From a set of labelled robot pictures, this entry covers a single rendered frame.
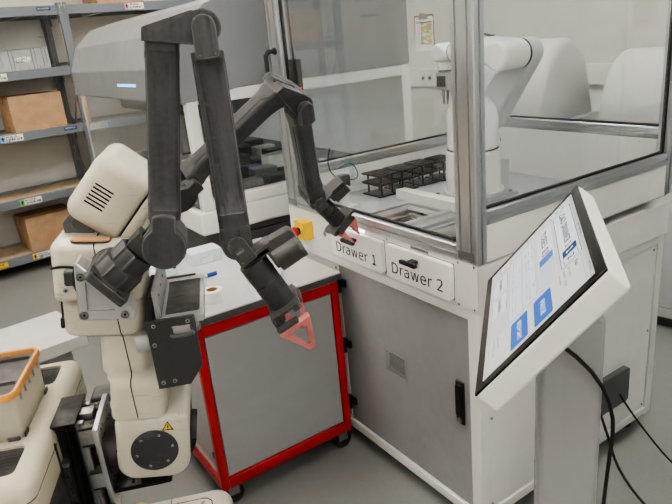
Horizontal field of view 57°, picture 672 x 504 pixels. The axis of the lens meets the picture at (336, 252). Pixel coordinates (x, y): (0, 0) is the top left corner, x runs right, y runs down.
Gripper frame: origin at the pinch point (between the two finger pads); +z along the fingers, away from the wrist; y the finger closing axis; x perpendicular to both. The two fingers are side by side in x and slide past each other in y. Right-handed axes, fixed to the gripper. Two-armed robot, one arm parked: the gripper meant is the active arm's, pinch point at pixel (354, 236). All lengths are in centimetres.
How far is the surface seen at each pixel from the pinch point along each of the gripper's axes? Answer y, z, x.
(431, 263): 1.8, 2.9, -35.1
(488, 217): 17, -4, -50
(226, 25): 46, -54, 84
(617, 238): 50, 50, -49
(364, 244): -0.1, 3.7, -2.1
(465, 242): 9.1, -2.5, -47.1
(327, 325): -27.5, 24.7, 14.7
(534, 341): -17, -33, -105
